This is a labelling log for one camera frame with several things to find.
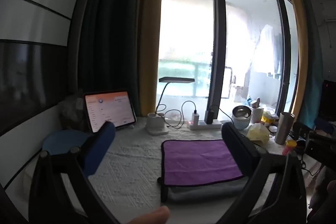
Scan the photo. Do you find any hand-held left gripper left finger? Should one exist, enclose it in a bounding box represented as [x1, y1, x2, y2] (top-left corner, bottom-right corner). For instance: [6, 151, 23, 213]
[28, 121, 121, 224]

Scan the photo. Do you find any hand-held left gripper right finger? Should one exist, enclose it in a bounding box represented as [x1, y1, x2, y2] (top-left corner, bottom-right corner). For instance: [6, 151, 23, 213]
[215, 122, 307, 224]

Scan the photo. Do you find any purple towel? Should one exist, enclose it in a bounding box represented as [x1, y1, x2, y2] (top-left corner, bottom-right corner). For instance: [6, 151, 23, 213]
[157, 139, 244, 203]

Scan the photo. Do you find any grey towel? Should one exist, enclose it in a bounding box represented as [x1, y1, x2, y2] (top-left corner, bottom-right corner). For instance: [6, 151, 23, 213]
[165, 176, 250, 205]

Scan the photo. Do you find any person's left hand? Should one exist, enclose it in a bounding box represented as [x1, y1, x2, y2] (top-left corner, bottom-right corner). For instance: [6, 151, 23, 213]
[123, 206, 171, 224]

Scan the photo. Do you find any small yellow bottle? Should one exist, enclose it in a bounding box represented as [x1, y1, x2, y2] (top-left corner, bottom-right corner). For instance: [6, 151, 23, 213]
[283, 140, 297, 156]

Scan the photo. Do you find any yellow plastic bag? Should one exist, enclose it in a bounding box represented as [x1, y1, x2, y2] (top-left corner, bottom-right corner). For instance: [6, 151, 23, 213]
[247, 123, 270, 141]

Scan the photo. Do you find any light blue pot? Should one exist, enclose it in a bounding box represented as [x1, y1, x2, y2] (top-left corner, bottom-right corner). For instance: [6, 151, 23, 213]
[232, 106, 252, 130]

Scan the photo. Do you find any steel tumbler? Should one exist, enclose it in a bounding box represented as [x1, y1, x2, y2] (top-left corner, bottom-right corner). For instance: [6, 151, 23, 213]
[274, 112, 295, 145]

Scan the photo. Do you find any white textured tablecloth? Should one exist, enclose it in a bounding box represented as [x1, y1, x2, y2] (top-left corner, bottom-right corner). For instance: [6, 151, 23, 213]
[60, 116, 317, 217]

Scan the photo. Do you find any round blue pad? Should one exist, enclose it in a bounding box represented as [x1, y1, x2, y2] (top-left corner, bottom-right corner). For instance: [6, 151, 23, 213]
[42, 130, 91, 156]

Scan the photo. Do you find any white power strip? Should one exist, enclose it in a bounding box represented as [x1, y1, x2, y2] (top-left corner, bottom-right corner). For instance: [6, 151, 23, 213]
[189, 120, 222, 131]

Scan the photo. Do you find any tablet with lit screen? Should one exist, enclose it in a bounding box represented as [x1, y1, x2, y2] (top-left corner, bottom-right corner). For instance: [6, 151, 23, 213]
[83, 90, 137, 133]

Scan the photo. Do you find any white container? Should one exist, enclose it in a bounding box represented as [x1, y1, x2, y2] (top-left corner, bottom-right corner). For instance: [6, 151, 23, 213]
[251, 107, 264, 124]

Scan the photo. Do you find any black charger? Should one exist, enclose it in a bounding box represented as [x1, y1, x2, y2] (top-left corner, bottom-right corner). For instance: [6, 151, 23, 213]
[205, 106, 218, 124]

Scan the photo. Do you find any clear plastic bag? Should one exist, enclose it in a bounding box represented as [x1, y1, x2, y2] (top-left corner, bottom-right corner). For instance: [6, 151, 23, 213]
[60, 94, 89, 131]

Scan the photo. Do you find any black monitor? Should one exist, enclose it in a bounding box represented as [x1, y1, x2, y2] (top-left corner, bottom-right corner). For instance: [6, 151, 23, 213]
[319, 80, 336, 120]

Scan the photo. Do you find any black and white desk lamp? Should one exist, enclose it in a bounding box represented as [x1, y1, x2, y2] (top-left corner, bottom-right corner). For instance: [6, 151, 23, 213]
[146, 77, 195, 135]

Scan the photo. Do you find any blue curtain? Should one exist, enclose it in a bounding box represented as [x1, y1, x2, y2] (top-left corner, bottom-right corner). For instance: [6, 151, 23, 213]
[297, 0, 324, 128]

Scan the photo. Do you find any hanging white garment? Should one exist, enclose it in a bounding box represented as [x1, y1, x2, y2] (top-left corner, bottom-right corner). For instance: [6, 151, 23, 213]
[258, 25, 283, 75]

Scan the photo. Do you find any dark green curtain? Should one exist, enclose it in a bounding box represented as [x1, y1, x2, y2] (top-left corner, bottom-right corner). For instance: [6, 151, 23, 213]
[76, 0, 148, 119]

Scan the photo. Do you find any yellow curtain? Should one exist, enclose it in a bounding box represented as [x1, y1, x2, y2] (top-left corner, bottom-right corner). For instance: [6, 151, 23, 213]
[136, 0, 165, 117]
[275, 0, 309, 115]

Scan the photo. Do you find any black charging cable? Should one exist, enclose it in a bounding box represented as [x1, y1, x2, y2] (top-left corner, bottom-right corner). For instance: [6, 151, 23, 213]
[165, 101, 196, 129]

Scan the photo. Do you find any dark window frame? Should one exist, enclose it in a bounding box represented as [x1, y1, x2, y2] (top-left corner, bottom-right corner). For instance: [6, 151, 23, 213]
[207, 0, 300, 120]

